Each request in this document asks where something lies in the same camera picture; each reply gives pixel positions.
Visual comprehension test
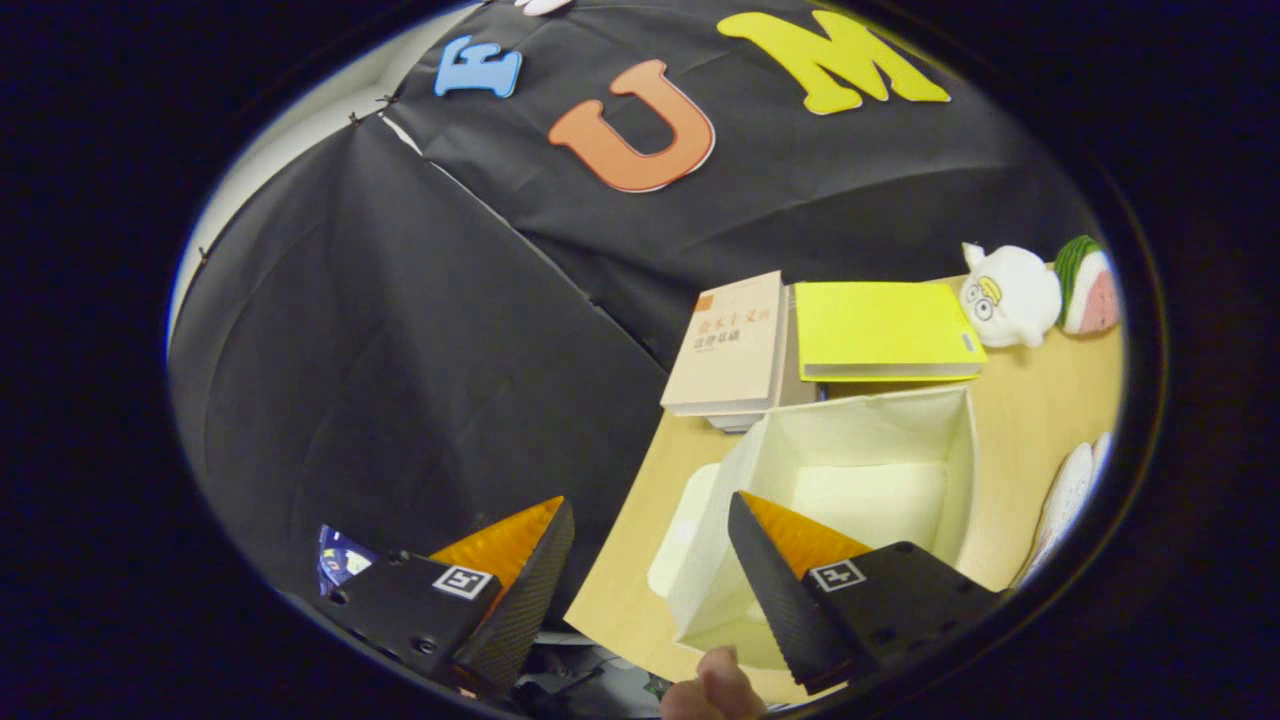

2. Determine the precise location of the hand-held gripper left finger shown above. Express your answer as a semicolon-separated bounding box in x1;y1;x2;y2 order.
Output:
320;496;577;701

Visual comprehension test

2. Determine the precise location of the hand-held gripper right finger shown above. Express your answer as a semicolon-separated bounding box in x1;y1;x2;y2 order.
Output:
727;490;1004;696

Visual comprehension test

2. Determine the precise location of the grey-green fabric storage box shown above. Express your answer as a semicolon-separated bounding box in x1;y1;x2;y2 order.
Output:
648;385;981;671

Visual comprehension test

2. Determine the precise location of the blue printed card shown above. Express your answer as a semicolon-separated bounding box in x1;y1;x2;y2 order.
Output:
318;524;381;599

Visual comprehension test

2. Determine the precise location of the beige book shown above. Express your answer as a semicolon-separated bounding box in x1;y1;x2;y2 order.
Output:
660;270;801;433

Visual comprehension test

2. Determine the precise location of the yellow book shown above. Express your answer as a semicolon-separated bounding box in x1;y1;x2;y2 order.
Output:
793;280;989;384

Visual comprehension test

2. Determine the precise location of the white plush toy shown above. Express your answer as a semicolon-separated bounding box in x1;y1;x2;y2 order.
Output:
958;242;1063;349

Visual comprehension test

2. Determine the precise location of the watermelon slice plush toy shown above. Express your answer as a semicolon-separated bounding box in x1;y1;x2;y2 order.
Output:
1054;235;1121;336

